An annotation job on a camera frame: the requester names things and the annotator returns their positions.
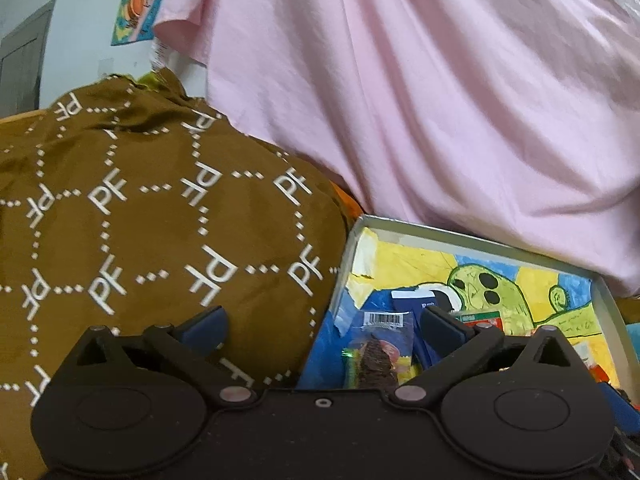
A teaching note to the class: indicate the red snack packet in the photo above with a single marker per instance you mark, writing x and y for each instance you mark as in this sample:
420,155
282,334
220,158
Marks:
600,371

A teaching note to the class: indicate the grey tray with cartoon drawing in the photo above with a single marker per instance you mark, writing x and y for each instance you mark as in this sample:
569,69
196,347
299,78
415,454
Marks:
607,310

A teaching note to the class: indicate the yellow green cloth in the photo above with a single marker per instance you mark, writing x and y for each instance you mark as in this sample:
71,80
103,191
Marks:
147,81

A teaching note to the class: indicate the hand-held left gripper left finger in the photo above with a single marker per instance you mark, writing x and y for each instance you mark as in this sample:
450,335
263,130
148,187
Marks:
205,327

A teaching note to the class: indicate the pink hanging sheet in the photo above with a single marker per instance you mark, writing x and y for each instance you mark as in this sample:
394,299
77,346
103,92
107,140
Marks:
400,110

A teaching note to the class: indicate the brown patterned quilt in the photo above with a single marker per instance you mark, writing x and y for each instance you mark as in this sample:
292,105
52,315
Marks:
150,210

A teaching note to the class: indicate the colourful wall poster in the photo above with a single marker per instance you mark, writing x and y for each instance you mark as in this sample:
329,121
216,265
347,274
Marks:
135,10

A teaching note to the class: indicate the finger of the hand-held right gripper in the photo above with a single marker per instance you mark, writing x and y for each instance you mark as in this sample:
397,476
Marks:
622,407

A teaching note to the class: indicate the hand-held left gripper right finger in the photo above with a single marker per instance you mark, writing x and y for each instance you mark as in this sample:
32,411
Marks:
442,327

